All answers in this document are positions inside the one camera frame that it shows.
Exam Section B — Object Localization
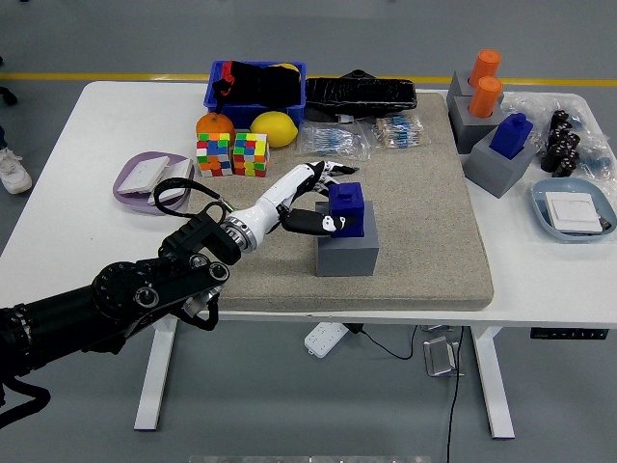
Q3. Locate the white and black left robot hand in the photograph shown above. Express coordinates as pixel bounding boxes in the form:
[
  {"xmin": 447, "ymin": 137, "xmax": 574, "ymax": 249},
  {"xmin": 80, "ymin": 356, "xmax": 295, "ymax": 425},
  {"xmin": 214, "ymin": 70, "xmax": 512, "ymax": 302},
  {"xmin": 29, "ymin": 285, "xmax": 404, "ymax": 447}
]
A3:
[{"xmin": 233, "ymin": 160, "xmax": 359, "ymax": 248}]

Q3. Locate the blue square seal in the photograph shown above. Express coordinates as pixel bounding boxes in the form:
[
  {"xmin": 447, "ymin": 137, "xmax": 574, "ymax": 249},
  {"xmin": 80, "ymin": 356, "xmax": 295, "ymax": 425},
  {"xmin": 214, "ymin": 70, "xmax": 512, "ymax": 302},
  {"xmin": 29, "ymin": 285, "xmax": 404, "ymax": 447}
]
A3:
[
  {"xmin": 489, "ymin": 113, "xmax": 534, "ymax": 160},
  {"xmin": 327, "ymin": 181, "xmax": 366, "ymax": 240}
]

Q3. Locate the grey square seal holder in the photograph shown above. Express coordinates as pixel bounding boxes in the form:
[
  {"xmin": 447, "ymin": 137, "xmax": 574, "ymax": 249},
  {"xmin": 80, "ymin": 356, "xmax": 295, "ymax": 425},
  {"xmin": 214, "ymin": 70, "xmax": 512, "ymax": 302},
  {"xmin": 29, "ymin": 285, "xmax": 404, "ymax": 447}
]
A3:
[
  {"xmin": 315, "ymin": 201, "xmax": 380, "ymax": 278},
  {"xmin": 463, "ymin": 125, "xmax": 539, "ymax": 199}
]

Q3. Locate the grey round seal holder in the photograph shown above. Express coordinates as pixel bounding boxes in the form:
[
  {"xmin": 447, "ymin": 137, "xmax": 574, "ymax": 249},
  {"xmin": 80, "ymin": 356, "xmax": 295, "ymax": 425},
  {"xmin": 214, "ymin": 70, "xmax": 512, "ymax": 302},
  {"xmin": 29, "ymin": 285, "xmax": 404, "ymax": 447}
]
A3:
[
  {"xmin": 447, "ymin": 94, "xmax": 505, "ymax": 155},
  {"xmin": 445, "ymin": 69, "xmax": 483, "ymax": 105}
]

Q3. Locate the orange round seal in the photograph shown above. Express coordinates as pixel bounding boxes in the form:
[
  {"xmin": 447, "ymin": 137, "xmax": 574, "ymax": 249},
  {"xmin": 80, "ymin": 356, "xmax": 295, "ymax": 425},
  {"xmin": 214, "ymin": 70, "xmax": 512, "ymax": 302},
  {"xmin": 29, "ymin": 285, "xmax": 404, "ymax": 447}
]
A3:
[
  {"xmin": 468, "ymin": 75, "xmax": 503, "ymax": 120},
  {"xmin": 468, "ymin": 48, "xmax": 502, "ymax": 89}
]

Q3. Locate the multicolour puzzle cube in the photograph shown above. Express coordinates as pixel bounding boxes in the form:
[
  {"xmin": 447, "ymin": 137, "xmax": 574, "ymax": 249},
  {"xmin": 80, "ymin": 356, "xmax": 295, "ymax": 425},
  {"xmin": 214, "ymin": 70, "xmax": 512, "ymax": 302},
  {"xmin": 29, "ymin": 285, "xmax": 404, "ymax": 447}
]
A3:
[
  {"xmin": 196, "ymin": 132, "xmax": 233, "ymax": 178},
  {"xmin": 231, "ymin": 132, "xmax": 269, "ymax": 178}
]

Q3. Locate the yellow lemon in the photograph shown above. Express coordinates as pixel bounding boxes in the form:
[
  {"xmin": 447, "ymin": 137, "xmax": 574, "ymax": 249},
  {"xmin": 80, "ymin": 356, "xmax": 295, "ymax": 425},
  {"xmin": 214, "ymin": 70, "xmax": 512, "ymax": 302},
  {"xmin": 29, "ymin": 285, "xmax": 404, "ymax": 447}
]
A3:
[{"xmin": 249, "ymin": 110, "xmax": 299, "ymax": 149}]

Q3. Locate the bag of blue resistors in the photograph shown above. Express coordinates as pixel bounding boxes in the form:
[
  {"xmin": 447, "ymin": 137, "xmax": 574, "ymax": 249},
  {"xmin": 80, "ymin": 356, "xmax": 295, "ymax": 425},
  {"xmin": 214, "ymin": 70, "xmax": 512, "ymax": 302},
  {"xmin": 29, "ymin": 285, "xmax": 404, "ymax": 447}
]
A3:
[{"xmin": 296, "ymin": 120, "xmax": 372, "ymax": 161}]

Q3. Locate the grey-brown mat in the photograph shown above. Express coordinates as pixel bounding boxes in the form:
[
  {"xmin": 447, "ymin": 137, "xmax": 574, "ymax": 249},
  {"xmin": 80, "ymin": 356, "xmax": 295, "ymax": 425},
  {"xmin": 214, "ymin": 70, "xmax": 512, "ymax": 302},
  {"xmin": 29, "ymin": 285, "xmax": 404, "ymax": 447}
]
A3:
[{"xmin": 173, "ymin": 92, "xmax": 496, "ymax": 313}]

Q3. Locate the blue plastic bin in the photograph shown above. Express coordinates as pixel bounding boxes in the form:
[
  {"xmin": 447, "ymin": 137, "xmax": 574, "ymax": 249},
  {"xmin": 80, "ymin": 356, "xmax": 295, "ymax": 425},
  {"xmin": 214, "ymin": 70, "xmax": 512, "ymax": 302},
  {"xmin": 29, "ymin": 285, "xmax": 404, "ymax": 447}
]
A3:
[{"xmin": 202, "ymin": 60, "xmax": 308, "ymax": 127}]

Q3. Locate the orange fruit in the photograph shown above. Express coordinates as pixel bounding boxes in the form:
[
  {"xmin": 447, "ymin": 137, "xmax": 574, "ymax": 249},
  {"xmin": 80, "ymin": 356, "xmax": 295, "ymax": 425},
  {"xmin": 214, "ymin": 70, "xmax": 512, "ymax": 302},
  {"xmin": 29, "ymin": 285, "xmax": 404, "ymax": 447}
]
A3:
[{"xmin": 195, "ymin": 112, "xmax": 236, "ymax": 144}]

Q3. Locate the black cloth with red trim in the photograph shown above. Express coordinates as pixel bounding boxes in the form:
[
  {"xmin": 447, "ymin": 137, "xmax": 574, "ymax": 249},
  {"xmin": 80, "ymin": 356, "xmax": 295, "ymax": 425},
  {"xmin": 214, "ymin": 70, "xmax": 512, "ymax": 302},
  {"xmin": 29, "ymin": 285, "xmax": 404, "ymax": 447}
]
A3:
[{"xmin": 211, "ymin": 60, "xmax": 303, "ymax": 108}]

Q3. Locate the black wrapped keyboard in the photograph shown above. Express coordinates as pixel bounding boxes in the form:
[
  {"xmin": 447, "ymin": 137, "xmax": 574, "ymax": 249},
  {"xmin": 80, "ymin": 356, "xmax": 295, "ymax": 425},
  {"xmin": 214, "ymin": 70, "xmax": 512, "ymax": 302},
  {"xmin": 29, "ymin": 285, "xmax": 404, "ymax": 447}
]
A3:
[{"xmin": 304, "ymin": 68, "xmax": 418, "ymax": 117}]

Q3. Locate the white power strip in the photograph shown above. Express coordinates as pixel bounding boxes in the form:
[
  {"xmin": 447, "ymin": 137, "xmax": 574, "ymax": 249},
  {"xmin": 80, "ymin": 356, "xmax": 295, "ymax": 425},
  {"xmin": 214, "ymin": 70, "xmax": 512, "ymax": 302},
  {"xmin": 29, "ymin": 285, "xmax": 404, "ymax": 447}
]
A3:
[{"xmin": 303, "ymin": 321, "xmax": 349, "ymax": 359}]

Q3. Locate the purple plate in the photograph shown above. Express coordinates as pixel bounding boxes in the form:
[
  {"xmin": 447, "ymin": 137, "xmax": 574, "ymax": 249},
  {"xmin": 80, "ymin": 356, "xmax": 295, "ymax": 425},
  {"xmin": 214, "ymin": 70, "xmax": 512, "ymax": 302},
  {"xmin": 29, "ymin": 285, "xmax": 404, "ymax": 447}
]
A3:
[{"xmin": 112, "ymin": 150, "xmax": 195, "ymax": 217}]

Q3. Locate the white table leg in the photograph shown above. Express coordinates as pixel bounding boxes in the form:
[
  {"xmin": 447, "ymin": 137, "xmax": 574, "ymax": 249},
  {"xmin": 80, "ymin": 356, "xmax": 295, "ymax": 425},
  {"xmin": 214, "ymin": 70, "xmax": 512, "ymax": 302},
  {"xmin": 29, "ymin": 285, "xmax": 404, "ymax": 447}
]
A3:
[
  {"xmin": 470, "ymin": 326, "xmax": 516, "ymax": 440},
  {"xmin": 133, "ymin": 317, "xmax": 178, "ymax": 432}
]

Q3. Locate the light blue tray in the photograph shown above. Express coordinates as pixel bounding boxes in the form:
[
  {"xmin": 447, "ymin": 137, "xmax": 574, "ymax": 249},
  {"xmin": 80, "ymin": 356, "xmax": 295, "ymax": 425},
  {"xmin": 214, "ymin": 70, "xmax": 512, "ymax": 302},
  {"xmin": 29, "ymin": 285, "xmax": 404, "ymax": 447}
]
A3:
[{"xmin": 529, "ymin": 177, "xmax": 617, "ymax": 244}]

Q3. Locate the person's white shoe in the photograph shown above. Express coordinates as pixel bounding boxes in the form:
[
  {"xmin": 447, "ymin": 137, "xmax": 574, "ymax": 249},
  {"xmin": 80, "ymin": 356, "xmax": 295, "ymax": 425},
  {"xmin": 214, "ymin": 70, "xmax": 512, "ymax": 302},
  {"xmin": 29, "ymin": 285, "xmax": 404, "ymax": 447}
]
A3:
[{"xmin": 0, "ymin": 147, "xmax": 34, "ymax": 195}]

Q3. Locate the black table control panel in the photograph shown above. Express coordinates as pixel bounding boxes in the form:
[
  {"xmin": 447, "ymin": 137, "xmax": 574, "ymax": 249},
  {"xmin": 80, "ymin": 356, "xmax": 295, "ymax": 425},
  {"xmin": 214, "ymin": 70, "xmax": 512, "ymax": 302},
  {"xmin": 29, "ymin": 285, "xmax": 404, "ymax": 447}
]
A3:
[{"xmin": 529, "ymin": 326, "xmax": 608, "ymax": 340}]

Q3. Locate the white switch panel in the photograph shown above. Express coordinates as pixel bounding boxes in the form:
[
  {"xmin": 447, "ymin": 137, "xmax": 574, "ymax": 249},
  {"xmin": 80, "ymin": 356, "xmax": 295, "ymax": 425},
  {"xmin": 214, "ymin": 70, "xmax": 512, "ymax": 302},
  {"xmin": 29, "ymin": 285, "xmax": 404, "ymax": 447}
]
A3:
[
  {"xmin": 147, "ymin": 158, "xmax": 194, "ymax": 207},
  {"xmin": 544, "ymin": 191, "xmax": 609, "ymax": 236},
  {"xmin": 117, "ymin": 155, "xmax": 171, "ymax": 196}
]

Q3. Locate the black power cord with plug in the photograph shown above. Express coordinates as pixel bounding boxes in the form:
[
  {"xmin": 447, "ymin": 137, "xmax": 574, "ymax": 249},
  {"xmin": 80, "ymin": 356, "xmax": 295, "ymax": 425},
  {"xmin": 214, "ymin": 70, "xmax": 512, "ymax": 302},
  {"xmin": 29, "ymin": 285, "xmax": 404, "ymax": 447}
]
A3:
[{"xmin": 347, "ymin": 322, "xmax": 418, "ymax": 362}]

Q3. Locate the long black floor cable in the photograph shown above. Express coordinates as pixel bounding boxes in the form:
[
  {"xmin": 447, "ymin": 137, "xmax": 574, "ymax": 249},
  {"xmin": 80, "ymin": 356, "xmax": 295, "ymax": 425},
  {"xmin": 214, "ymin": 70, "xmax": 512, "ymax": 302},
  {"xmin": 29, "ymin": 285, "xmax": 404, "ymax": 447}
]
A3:
[{"xmin": 443, "ymin": 326, "xmax": 465, "ymax": 463}]

